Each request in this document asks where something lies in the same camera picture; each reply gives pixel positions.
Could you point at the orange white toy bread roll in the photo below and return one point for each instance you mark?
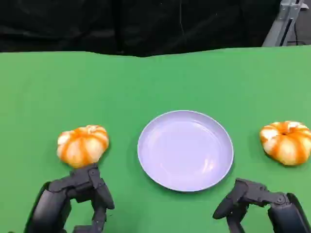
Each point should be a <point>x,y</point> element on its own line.
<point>286,143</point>
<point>81,145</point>

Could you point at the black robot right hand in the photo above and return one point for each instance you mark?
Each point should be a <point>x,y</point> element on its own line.
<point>279,208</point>

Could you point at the black backdrop cloth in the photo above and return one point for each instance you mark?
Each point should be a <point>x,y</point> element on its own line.
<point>97,24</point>

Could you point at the lilac plate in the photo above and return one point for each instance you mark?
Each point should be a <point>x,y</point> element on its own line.
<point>185,150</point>

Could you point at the green table cloth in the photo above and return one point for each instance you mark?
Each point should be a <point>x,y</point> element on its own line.
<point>73,92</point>

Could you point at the grey metal frame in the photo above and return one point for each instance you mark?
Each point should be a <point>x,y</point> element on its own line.
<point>279,26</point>

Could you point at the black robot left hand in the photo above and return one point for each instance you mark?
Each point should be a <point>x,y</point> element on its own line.
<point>51,201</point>

